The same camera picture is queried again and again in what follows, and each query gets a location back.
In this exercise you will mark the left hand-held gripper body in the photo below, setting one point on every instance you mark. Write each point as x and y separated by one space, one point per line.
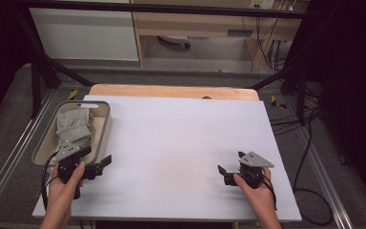
67 152

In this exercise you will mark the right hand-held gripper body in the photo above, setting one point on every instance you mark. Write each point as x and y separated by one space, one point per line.
254 160

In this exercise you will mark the grey cloth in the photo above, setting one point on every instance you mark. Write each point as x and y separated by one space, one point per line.
73 127

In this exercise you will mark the beige basket with grey rim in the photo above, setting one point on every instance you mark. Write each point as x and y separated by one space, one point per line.
103 127

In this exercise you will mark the person's right hand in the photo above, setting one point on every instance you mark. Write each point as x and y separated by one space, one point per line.
256 195

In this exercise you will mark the person's left hand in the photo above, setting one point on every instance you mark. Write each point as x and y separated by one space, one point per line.
63 191

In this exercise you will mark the white table mat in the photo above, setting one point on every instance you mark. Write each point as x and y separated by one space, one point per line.
178 149

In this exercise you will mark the yellow and black floor tape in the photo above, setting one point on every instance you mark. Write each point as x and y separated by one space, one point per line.
278 103

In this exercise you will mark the black metal stand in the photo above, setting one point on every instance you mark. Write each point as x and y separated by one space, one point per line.
294 79
39 73

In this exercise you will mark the white cabinet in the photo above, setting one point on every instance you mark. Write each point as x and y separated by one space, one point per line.
82 35

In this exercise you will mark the office chair base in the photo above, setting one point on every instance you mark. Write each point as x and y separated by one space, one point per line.
175 40

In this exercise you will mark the light wooden desk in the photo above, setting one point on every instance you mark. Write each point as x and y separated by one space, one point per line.
203 27

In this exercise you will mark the white power strip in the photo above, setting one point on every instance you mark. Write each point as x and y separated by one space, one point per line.
262 4

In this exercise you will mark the aluminium rail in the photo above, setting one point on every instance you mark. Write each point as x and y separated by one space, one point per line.
327 178
12 156

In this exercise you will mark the black horizontal frame bar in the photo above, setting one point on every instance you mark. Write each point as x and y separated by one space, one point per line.
158 8

